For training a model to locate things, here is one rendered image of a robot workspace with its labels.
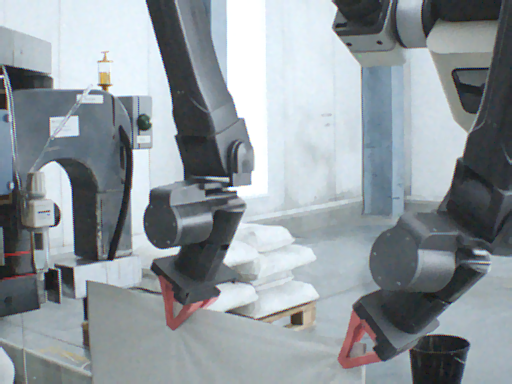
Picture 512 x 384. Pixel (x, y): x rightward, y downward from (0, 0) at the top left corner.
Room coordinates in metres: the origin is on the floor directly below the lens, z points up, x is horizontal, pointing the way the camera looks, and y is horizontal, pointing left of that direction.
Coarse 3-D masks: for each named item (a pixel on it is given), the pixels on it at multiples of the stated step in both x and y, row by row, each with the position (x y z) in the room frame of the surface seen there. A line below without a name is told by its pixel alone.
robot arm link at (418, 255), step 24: (408, 216) 0.65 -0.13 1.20; (432, 216) 0.67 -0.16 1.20; (456, 216) 0.70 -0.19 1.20; (384, 240) 0.66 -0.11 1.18; (408, 240) 0.64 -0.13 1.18; (432, 240) 0.64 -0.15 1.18; (456, 240) 0.66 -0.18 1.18; (480, 240) 0.67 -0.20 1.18; (504, 240) 0.66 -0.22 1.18; (384, 264) 0.66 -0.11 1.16; (408, 264) 0.64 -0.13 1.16; (432, 264) 0.64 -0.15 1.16; (384, 288) 0.65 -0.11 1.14; (408, 288) 0.64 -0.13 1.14; (432, 288) 0.66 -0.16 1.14
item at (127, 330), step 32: (96, 288) 1.09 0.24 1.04; (96, 320) 1.10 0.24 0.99; (128, 320) 1.04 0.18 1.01; (160, 320) 0.99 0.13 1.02; (192, 320) 0.95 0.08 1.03; (224, 320) 0.91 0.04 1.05; (256, 320) 0.88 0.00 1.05; (96, 352) 1.10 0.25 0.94; (128, 352) 1.05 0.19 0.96; (160, 352) 0.99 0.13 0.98; (192, 352) 0.95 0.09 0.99; (224, 352) 0.91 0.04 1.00; (256, 352) 0.87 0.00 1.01; (288, 352) 0.84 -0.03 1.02; (320, 352) 0.81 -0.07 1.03; (352, 352) 0.79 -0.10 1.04
